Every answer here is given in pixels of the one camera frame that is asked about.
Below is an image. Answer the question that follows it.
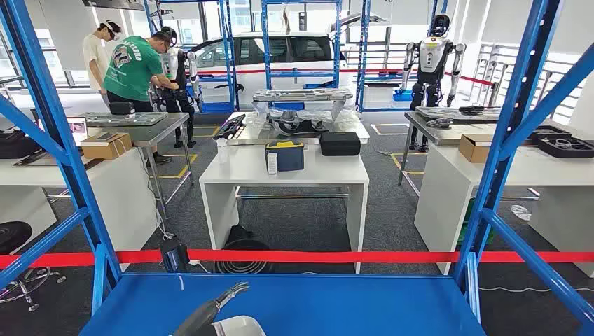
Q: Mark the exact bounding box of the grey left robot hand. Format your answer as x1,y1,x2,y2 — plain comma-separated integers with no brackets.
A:
172,281,251,336

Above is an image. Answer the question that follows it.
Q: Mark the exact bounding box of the white curved plastic shell part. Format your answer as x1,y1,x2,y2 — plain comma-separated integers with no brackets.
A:
211,315,268,336

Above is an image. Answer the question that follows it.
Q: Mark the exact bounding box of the blue metal shelf rack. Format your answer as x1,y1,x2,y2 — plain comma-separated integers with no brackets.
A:
261,0,344,112
354,0,450,113
142,0,240,113
0,0,594,336

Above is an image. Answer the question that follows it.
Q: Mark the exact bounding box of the grey metal car part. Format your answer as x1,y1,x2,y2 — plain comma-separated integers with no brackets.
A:
414,105,503,125
78,111,169,127
251,87,354,123

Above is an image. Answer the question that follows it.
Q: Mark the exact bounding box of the black curved car part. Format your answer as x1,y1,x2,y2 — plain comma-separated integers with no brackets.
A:
270,115,331,138

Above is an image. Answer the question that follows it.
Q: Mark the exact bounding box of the red barrier tape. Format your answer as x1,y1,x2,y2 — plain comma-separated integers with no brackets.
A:
195,68,497,88
0,248,594,271

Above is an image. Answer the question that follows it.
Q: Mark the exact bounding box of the white desk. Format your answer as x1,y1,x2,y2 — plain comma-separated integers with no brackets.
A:
199,143,371,274
0,147,160,272
413,142,594,279

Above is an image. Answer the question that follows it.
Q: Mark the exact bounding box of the navy yellow tool bag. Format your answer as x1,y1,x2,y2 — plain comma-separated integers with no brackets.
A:
265,140,305,174

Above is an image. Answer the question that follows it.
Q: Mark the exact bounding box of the brown cardboard box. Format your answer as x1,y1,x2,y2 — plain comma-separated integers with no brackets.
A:
81,133,134,161
458,134,497,164

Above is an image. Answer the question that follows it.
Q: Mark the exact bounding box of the black slotted tray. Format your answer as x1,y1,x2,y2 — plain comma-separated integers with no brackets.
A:
212,113,247,141

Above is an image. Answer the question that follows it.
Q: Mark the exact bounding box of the black round stool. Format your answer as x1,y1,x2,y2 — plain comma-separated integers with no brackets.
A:
0,220,67,312

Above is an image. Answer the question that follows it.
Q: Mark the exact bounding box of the black white humanoid robot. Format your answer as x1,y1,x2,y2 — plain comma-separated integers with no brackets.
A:
399,13,467,153
155,26,204,149

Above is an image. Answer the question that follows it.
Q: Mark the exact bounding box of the black hard case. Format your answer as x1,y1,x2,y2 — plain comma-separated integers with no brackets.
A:
319,132,361,157

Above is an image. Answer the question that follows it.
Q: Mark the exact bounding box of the black pouch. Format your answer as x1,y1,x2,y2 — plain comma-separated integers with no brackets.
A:
109,101,137,116

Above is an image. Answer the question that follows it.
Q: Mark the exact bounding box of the open laptop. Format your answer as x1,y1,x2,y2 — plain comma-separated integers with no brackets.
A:
39,116,89,147

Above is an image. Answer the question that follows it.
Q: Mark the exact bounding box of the white car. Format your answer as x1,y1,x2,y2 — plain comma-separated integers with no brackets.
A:
185,31,358,111

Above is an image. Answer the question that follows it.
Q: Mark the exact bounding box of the clear plastic sheet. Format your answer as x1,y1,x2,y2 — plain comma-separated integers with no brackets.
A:
250,109,365,137

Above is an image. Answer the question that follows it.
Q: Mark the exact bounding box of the black bag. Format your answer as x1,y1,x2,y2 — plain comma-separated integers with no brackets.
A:
0,129,43,160

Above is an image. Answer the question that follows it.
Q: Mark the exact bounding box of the person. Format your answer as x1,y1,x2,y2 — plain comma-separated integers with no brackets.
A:
102,31,179,167
82,20,124,94

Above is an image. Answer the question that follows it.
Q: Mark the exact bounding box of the green plastic crate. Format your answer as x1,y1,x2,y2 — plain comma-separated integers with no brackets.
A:
457,197,497,248

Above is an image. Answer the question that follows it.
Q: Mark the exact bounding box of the black plastic tray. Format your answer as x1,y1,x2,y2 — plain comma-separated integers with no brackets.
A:
527,125,573,141
537,136,594,160

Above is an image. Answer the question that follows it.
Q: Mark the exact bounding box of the white metal railing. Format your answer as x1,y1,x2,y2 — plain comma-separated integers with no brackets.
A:
467,43,588,125

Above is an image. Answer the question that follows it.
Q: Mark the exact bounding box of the black barrier post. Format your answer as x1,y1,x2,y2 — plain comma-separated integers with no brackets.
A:
159,236,191,274

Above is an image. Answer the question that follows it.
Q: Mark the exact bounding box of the white floor cable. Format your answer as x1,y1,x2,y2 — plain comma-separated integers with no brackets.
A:
478,284,594,295

